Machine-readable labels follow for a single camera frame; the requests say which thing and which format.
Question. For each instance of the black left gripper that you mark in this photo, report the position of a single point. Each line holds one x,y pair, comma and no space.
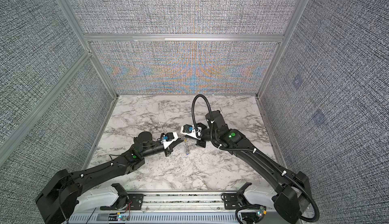
169,150

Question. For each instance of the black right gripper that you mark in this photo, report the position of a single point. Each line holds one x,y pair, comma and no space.
200,143

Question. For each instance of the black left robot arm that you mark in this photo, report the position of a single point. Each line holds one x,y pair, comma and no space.
58,199

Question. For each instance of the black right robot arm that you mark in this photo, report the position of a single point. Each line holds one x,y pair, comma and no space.
293,199

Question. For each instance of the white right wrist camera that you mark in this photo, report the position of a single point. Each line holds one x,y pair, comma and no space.
187,129

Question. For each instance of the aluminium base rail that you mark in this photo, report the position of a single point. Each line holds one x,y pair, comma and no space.
178,207

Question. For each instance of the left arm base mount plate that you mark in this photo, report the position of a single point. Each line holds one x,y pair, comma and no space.
128,202

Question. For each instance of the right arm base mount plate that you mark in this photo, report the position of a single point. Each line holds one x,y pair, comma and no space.
240,200

